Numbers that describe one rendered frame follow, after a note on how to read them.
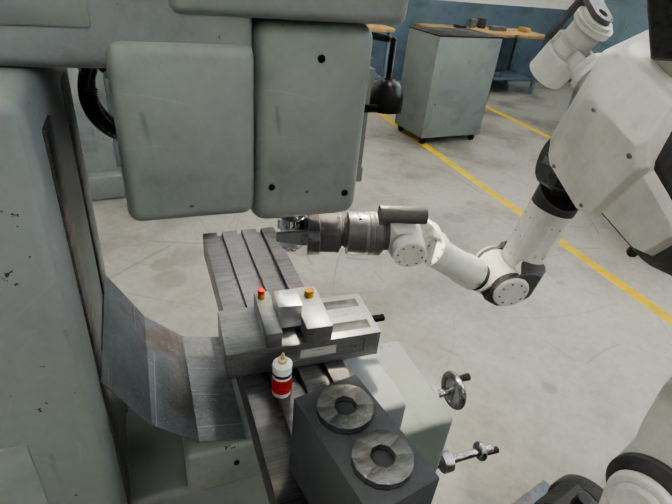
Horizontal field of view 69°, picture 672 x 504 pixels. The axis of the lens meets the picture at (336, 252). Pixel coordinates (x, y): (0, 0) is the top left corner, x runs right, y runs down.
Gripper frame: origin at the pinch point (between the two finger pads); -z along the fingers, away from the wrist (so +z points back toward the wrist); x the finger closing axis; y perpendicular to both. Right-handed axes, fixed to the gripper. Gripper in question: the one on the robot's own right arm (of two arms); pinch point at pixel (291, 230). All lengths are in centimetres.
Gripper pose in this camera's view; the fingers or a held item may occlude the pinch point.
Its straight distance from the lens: 98.0
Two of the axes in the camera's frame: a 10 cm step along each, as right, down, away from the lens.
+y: -0.8, 8.5, 5.2
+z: 10.0, 0.4, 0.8
